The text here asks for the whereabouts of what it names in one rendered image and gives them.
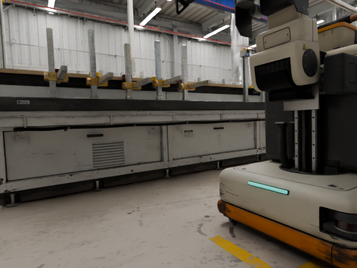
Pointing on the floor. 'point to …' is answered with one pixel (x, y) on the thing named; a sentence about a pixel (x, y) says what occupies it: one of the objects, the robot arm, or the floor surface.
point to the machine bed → (117, 142)
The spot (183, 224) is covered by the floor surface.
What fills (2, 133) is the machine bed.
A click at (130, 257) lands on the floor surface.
